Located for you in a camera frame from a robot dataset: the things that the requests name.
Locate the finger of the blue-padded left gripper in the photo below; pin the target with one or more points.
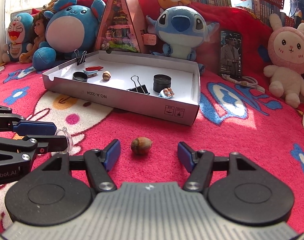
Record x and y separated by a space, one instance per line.
10 122
38 144

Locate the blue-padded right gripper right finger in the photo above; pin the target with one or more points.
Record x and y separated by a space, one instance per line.
200 164

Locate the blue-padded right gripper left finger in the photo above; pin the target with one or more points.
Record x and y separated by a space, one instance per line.
97 163

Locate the clear plastic dome cup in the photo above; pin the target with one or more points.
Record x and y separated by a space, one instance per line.
68 140

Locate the brown hazelnut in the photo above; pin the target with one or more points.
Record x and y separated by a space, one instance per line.
141 145
106 76

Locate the black round lid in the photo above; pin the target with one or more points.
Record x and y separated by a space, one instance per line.
162 78
160 85
80 76

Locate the small blue food plate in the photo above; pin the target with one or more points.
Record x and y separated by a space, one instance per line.
166 93

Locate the light blue hair clip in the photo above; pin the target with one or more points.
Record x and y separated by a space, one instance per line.
90 73

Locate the red crayon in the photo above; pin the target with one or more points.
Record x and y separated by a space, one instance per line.
94 68

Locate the pink cartoon fleece blanket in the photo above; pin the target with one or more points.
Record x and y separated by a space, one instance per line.
231 118

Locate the white shallow cardboard box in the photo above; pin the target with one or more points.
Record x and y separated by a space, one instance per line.
181 108

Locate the Doraemon plush toy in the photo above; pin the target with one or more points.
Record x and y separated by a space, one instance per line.
18 34

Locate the black binder clip on box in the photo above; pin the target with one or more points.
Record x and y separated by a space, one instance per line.
80 56

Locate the brown-haired doll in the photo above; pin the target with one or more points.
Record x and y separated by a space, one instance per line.
38 29

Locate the round blue plush toy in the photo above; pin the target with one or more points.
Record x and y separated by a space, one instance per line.
70 27

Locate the black smartphone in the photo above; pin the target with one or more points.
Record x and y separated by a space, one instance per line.
231 54

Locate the pink triangular miniature house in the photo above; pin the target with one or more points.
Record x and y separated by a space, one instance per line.
123 28

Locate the Stitch plush toy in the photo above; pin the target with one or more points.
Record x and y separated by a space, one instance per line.
182 29

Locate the pink bunny plush toy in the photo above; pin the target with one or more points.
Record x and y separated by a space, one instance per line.
286 52

